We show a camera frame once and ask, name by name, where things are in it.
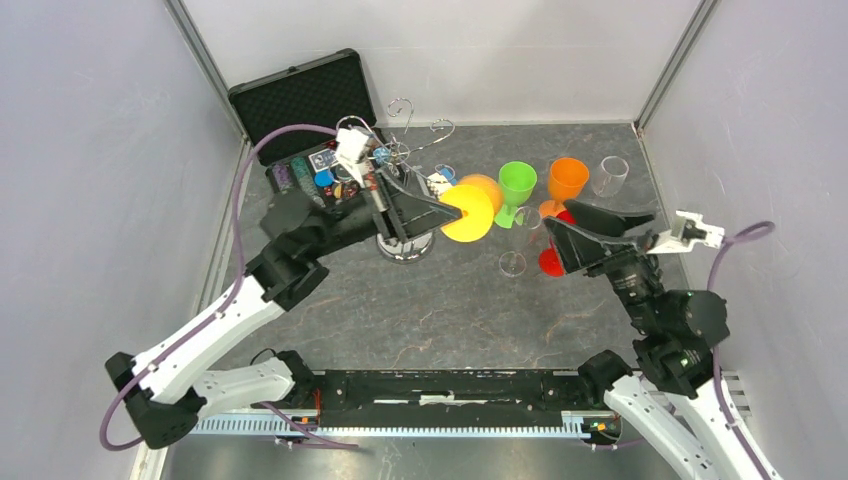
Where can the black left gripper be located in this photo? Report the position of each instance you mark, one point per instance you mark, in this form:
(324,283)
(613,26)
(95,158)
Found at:
(402,212)

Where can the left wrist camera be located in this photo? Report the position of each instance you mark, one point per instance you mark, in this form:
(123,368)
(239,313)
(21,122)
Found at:
(351,146)

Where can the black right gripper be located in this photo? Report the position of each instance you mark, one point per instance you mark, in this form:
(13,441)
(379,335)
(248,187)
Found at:
(578,249)

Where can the yellow plastic wine glass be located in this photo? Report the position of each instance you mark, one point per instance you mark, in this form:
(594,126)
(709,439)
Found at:
(479,198)

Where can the red plastic wine glass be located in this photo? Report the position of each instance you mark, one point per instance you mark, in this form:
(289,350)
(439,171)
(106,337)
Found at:
(548,260)

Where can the slotted cable duct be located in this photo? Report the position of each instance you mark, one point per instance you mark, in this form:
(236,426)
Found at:
(270,425)

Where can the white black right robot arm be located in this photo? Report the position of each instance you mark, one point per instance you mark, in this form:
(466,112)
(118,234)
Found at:
(676,398)

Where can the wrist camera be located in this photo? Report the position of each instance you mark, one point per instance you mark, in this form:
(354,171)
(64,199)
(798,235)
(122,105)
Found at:
(351,146)
(686,231)

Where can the clear wine glass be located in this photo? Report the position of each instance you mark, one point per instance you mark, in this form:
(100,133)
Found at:
(525,226)
(607,179)

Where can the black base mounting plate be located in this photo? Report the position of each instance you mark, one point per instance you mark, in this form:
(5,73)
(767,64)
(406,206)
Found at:
(445,398)

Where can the orange plastic wine glass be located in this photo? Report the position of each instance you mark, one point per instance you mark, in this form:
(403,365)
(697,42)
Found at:
(566,179)

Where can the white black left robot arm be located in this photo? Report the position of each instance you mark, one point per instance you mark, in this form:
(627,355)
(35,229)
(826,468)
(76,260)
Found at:
(168,388)

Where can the grey white blue brick toy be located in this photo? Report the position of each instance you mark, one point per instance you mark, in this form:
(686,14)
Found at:
(441,180)

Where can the green plastic wine glass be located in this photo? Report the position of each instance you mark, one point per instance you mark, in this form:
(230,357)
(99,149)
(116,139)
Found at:
(517,181)

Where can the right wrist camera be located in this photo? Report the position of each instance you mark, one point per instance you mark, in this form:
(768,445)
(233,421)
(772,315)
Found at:
(686,231)

